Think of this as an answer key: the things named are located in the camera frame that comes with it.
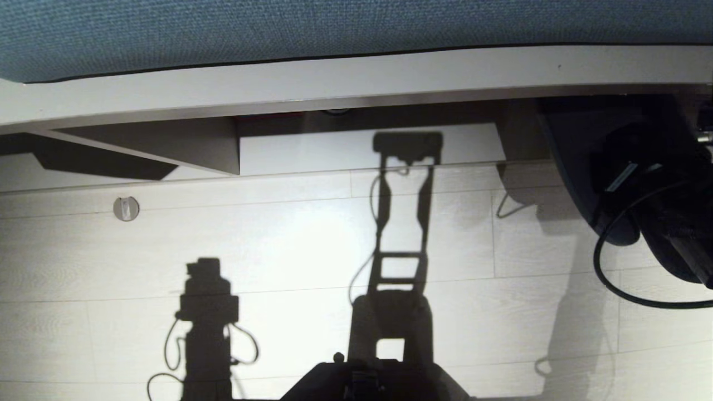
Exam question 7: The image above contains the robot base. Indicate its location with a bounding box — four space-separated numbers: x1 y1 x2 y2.
279 352 474 401

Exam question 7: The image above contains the blue fabric mattress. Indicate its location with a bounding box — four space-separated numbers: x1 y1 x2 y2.
0 0 713 84

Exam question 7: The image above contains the round metal floor stopper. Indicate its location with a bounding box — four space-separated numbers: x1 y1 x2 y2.
113 196 140 222

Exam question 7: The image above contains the black cable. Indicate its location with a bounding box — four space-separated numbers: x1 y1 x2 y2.
593 179 713 310

